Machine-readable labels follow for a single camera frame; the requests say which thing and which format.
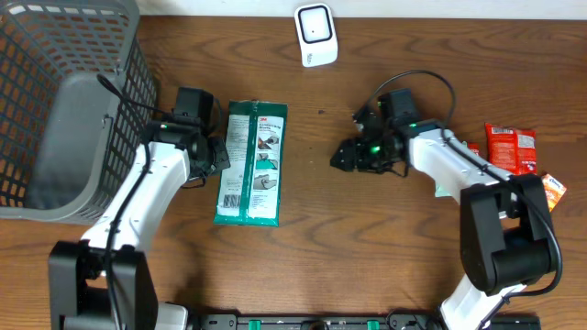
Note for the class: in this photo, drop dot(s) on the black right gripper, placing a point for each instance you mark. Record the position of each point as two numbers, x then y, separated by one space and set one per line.
356 156

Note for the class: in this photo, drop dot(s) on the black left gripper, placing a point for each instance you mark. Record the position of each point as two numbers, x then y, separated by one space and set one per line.
221 160

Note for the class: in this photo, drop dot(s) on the green and white package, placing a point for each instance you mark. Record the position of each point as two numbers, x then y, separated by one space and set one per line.
249 191

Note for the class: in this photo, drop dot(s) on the light green wipes pack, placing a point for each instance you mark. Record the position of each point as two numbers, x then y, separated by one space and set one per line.
440 191

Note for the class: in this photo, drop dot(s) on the red and white snack packet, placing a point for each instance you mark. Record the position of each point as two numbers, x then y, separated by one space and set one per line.
474 148

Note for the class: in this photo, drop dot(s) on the red snack bag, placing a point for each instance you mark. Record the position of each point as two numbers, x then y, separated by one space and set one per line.
512 149

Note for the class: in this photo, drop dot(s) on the orange and white snack packet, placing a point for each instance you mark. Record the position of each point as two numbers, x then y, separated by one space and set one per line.
554 190

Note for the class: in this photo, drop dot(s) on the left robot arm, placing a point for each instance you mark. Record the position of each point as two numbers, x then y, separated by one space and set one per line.
103 281

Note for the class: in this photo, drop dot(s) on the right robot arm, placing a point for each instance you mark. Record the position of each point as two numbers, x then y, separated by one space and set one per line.
507 240

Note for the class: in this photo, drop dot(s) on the white barcode scanner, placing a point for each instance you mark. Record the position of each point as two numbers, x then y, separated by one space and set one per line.
316 34

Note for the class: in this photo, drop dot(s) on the grey plastic mesh basket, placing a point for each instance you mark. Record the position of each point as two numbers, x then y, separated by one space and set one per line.
76 94

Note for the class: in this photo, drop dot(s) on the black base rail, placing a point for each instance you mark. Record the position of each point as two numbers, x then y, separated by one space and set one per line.
393 321

